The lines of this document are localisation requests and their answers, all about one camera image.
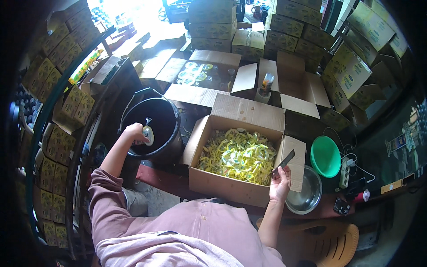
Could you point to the white tape roll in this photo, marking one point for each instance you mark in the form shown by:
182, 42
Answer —
262, 97

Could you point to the red bottle with white cap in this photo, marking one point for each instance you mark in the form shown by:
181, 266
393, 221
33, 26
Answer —
361, 196

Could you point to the green plastic bowl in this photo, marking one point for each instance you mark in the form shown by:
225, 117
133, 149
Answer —
325, 157

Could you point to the yellow box cutter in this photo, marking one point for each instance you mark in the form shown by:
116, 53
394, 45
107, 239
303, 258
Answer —
392, 186

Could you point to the black plastic bucket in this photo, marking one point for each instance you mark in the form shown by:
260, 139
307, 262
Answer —
160, 123

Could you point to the person's left fingers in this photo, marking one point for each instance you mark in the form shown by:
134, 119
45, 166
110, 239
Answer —
139, 140

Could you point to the person's right hand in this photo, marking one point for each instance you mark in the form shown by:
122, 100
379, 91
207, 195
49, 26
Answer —
279, 187

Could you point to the open cardboard box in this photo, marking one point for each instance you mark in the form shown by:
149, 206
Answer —
247, 111

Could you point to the single printed yellow carton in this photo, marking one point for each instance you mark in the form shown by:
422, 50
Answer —
248, 43

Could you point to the white power strip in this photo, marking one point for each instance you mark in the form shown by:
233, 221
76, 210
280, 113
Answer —
345, 173

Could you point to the glass display counter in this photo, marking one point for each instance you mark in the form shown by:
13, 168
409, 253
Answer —
397, 143

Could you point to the metal rack with yellow cartons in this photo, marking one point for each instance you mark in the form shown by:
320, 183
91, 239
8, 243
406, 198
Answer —
58, 100

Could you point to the small clear plastic bottle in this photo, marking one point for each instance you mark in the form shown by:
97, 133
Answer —
148, 134

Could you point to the person's legs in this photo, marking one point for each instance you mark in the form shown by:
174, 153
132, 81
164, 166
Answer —
135, 202

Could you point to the dark metal knife blade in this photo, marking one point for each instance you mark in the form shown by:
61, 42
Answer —
286, 161

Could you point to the stack of printed yellow cartons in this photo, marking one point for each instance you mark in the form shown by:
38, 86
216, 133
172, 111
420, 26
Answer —
212, 26

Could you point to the orange plastic chair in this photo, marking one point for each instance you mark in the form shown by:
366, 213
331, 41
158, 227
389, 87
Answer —
330, 242

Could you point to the steel bowl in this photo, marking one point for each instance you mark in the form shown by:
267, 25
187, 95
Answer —
305, 195

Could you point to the heap of flat cardboard pieces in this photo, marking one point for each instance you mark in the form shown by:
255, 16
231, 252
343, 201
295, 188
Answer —
146, 56

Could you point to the person's left hand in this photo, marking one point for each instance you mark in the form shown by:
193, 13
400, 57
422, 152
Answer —
136, 130

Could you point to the empty open cardboard carton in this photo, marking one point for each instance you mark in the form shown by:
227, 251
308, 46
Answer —
297, 86

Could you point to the clear bottle with dark contents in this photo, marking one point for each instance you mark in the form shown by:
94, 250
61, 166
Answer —
267, 83

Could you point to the open carton with clear bottles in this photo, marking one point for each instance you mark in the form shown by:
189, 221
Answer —
200, 75

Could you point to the heap of yellow label strips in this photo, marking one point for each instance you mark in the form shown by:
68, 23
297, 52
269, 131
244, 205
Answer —
238, 155

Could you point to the person's body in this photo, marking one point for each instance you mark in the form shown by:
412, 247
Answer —
186, 233

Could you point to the strip of yellow green packets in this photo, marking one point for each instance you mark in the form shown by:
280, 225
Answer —
85, 66

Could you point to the tall stack of yellow cartons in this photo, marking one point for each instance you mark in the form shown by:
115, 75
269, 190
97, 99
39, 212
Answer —
293, 26

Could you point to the heap of tilted yellow cartons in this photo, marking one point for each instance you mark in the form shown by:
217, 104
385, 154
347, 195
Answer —
357, 60

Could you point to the rack of dark bottles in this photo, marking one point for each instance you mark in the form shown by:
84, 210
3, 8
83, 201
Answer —
26, 106

